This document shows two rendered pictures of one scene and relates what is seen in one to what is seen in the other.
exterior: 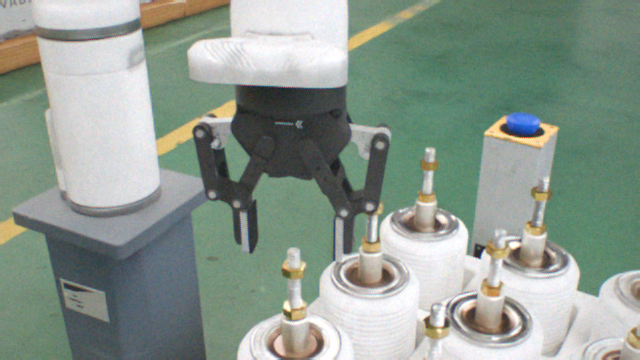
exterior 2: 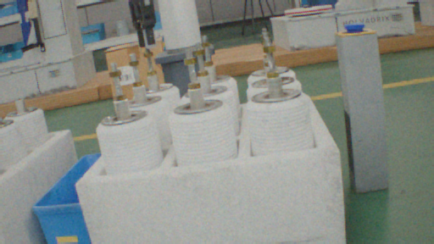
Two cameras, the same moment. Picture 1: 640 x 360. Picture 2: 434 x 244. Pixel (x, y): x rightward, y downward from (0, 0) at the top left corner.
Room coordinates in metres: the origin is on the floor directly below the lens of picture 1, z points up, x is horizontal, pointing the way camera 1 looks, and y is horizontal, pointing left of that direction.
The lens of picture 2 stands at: (0.08, -0.87, 0.40)
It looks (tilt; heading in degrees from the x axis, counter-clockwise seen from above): 14 degrees down; 63
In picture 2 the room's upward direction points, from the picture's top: 10 degrees counter-clockwise
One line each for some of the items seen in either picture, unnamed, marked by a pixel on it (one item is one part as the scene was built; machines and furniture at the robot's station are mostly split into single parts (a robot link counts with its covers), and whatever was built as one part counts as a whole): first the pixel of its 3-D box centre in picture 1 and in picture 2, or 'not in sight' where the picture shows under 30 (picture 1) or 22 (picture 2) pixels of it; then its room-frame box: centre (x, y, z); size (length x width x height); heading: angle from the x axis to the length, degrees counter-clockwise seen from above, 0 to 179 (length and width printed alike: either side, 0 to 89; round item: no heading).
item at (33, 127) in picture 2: not in sight; (31, 150); (0.15, 0.20, 0.16); 0.10 x 0.10 x 0.18
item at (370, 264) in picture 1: (370, 263); (210, 74); (0.51, -0.05, 0.26); 0.02 x 0.02 x 0.03
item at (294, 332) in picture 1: (295, 330); (153, 83); (0.41, 0.02, 0.26); 0.02 x 0.02 x 0.03
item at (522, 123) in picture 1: (522, 125); (354, 29); (0.72, -0.24, 0.32); 0.04 x 0.04 x 0.02
